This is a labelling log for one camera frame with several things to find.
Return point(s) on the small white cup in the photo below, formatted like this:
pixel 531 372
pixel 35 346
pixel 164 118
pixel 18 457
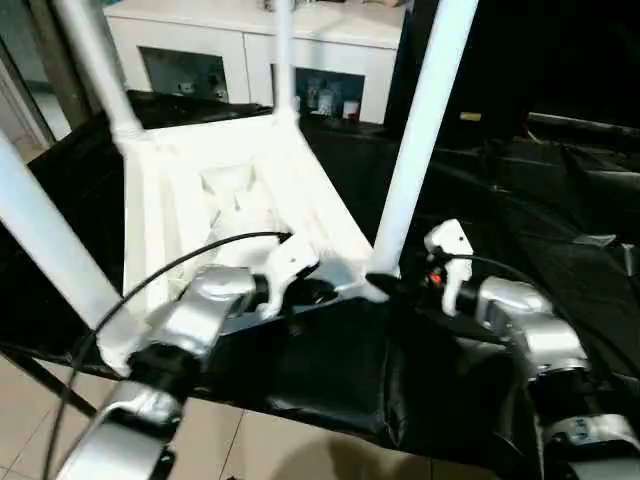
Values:
pixel 351 109

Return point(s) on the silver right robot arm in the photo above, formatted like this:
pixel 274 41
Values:
pixel 540 320

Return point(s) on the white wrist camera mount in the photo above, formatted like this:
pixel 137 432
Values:
pixel 290 260
pixel 450 240

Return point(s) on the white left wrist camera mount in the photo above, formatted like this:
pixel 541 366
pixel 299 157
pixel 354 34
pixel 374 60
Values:
pixel 290 260

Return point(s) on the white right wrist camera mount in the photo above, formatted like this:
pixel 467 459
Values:
pixel 450 240

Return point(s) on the white plastic table leg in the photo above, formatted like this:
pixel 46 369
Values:
pixel 286 65
pixel 420 125
pixel 100 75
pixel 50 225

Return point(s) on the white glass-door cabinet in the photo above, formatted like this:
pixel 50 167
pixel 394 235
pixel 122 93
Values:
pixel 200 30

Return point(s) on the white plastic table top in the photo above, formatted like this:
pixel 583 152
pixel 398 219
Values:
pixel 170 200

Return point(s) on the black work mat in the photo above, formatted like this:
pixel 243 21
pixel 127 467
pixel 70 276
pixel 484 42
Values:
pixel 350 370

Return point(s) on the black metal stand bar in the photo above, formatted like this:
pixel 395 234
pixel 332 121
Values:
pixel 60 390

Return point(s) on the small gold label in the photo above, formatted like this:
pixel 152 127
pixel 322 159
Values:
pixel 470 116

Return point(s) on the grey curtain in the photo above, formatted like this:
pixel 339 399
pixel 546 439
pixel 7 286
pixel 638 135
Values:
pixel 60 60

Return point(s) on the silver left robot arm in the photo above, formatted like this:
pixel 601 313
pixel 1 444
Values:
pixel 200 310

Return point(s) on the black cabinet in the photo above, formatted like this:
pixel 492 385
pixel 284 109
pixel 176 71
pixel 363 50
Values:
pixel 550 50

